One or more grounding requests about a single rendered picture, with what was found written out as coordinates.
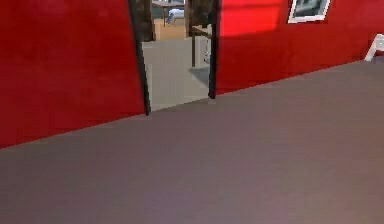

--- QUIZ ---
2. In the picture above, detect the dark wooden table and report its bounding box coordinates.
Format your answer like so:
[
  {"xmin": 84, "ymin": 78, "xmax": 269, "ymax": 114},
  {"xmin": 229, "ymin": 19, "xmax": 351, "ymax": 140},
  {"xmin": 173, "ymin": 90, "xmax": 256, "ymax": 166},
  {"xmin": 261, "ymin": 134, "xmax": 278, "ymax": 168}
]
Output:
[{"xmin": 187, "ymin": 0, "xmax": 214, "ymax": 68}]

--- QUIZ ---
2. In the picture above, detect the white framed wall picture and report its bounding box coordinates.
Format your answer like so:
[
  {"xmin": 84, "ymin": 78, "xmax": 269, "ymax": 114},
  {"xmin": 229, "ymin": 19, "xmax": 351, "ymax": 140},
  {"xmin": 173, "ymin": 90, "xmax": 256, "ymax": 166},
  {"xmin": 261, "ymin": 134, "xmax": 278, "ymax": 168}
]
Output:
[{"xmin": 287, "ymin": 0, "xmax": 332, "ymax": 25}]

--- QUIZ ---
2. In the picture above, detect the white furniture piece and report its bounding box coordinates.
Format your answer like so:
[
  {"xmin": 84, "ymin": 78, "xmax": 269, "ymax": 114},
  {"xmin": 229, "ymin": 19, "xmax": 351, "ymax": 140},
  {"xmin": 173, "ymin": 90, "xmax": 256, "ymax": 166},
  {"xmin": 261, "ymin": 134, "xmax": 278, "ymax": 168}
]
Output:
[{"xmin": 364, "ymin": 33, "xmax": 384, "ymax": 62}]

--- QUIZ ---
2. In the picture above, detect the black door frame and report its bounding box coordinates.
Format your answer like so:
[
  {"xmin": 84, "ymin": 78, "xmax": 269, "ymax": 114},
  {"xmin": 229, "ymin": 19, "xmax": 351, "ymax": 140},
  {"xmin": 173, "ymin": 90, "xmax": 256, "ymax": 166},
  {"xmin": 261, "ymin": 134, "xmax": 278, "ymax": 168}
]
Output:
[{"xmin": 127, "ymin": 0, "xmax": 222, "ymax": 117}]

